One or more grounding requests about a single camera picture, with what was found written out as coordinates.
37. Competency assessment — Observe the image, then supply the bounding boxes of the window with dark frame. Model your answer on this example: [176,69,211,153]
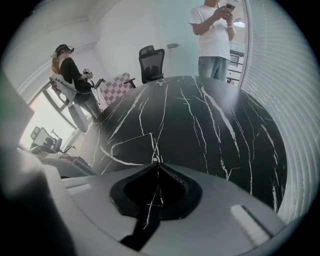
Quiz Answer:
[19,84,85,151]

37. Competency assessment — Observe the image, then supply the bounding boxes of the white window blinds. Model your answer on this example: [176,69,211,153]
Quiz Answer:
[239,0,320,224]

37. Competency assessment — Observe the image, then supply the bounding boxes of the checkered tablecloth table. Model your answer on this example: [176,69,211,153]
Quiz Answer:
[99,71,133,109]

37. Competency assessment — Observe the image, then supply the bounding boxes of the black railing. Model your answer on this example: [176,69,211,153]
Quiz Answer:
[227,48,245,85]

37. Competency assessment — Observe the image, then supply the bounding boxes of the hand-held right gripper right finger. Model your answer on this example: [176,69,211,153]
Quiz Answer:
[139,162,286,256]

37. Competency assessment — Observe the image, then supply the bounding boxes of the mesh-back office chair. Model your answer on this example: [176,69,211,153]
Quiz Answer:
[29,125,76,155]

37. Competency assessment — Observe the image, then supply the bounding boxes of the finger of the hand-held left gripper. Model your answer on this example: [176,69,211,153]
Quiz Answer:
[59,159,98,179]

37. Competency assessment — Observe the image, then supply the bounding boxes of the black high-back office chair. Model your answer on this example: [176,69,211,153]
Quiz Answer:
[123,45,166,89]

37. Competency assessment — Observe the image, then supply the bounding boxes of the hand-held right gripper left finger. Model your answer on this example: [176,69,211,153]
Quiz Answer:
[61,162,160,254]

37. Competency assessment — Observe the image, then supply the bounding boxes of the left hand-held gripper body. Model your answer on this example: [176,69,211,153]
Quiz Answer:
[17,145,76,166]

